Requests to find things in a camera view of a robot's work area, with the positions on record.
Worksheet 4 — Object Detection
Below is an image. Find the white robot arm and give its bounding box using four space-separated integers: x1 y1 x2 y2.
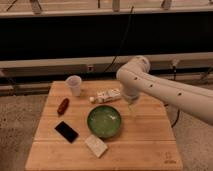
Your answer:
116 55 213 125

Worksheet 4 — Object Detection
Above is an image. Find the green ceramic bowl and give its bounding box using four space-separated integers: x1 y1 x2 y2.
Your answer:
87 105 122 138

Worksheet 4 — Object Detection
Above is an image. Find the clear plastic cup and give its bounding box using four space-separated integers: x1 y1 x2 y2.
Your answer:
65 75 82 97

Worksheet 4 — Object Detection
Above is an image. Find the white sponge block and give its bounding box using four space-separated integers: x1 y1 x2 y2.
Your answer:
85 135 108 158

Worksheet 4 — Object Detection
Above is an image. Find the brown sausage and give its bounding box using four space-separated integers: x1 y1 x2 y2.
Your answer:
57 98 69 115

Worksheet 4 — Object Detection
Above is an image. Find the black smartphone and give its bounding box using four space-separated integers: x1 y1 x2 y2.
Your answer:
55 121 78 143

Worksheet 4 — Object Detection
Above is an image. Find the wall power outlet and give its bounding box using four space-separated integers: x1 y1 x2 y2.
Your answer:
87 65 94 72

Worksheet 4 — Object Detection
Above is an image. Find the black cable behind table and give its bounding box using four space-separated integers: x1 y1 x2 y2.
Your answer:
164 103 181 128

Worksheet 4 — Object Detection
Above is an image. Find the black hanging cable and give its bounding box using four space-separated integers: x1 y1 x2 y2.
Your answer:
100 5 135 74

